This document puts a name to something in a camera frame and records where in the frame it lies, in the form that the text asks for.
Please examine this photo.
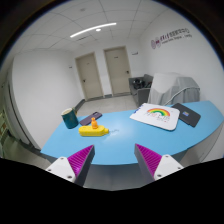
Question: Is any right beige door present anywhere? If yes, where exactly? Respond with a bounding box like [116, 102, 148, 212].
[105, 47, 130, 95]

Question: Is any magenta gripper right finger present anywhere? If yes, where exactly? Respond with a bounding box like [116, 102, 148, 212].
[134, 144, 183, 182]

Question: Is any beige door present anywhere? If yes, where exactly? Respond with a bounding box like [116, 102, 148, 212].
[76, 53, 103, 100]
[105, 47, 130, 95]

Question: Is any white rainbow mouse pad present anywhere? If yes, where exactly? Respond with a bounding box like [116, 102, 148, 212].
[130, 103, 180, 131]

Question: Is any wall logo sign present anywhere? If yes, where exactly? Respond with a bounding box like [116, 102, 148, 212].
[151, 28, 192, 50]

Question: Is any white cloth covered object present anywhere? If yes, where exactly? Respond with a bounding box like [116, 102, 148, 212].
[148, 73, 200, 106]

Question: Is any grey armchair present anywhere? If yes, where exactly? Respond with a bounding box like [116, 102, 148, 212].
[129, 74, 153, 106]

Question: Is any dark purple smartphone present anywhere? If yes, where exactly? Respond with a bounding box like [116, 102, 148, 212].
[80, 112, 102, 126]

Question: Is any long ceiling light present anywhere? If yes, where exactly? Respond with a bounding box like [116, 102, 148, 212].
[70, 22, 117, 38]

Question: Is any black notebook with sticker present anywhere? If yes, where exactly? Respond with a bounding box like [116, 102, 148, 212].
[173, 103, 201, 127]

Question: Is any left beige door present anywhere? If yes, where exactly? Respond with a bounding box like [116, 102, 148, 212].
[76, 53, 103, 100]

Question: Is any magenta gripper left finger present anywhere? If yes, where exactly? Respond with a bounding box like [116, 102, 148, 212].
[46, 145, 95, 186]

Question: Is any dark teal mug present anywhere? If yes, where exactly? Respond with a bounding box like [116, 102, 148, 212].
[61, 108, 78, 129]

